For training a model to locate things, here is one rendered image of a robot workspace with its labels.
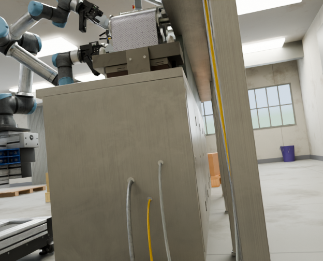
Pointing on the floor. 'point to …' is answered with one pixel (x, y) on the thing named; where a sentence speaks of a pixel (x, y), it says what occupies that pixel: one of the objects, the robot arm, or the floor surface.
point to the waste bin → (288, 153)
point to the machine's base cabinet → (127, 172)
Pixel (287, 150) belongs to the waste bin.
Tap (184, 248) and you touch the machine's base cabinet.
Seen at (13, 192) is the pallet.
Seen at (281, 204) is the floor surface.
